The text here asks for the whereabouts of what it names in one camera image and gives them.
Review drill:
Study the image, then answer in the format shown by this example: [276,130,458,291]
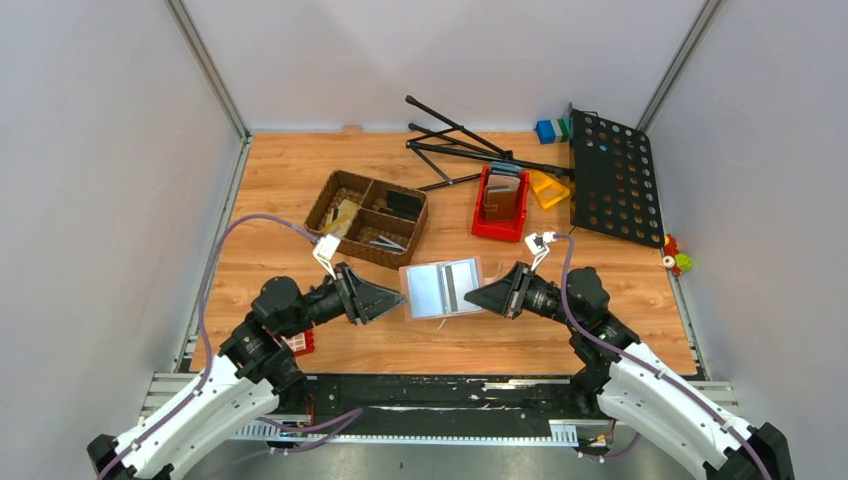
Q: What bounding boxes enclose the aluminium frame rail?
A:
[140,372,745,448]

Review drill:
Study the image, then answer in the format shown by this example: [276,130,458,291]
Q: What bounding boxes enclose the red plastic bin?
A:
[471,165,529,243]

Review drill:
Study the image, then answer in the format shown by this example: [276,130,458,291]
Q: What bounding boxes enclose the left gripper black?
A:
[282,261,409,338]

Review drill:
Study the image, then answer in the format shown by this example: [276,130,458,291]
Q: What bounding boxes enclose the white card with magnetic stripe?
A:
[439,258,482,315]

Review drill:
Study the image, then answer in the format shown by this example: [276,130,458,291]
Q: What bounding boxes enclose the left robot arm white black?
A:
[87,263,406,479]

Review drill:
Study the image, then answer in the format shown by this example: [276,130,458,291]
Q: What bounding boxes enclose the black folding stand legs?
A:
[404,95,575,188]

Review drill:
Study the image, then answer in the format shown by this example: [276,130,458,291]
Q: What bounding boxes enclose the red white window toy block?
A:
[284,329,315,357]

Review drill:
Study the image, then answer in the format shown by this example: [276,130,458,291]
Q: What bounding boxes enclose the cards in basket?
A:
[320,199,360,238]

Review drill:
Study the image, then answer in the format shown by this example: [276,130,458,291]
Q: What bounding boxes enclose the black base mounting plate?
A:
[241,372,639,439]

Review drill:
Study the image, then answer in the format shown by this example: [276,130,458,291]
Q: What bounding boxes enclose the brown wallet in bin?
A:
[483,174,520,223]

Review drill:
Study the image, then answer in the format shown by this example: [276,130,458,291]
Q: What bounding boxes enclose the yellow plastic triangle toy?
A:
[529,171,571,210]

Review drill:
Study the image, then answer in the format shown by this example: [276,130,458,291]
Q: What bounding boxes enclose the black perforated music stand tray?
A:
[569,108,665,248]

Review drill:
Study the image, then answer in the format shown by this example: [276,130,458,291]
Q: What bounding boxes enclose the brown wicker divided basket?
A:
[305,170,429,270]

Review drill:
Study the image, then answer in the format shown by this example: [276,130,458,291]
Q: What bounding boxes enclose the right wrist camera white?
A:
[524,231,557,272]

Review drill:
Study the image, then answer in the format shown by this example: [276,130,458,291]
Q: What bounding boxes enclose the blue green white blocks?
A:
[534,118,572,145]

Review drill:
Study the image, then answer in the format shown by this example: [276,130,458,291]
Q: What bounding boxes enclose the red green toy pieces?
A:
[662,234,693,277]

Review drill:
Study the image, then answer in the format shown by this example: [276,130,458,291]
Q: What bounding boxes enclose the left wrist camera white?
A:
[312,234,341,279]

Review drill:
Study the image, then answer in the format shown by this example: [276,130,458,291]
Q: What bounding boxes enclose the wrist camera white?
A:
[312,234,341,279]
[524,231,557,272]

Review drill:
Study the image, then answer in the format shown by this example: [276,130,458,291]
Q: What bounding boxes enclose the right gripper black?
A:
[464,262,582,330]

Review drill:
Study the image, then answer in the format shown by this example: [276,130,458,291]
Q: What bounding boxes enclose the black credit card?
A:
[386,190,423,216]
[378,208,421,223]

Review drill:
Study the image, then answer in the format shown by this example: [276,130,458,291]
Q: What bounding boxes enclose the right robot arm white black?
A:
[465,262,795,479]

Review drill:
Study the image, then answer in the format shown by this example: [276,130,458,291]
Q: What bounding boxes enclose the grey VIP credit card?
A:
[368,235,406,254]

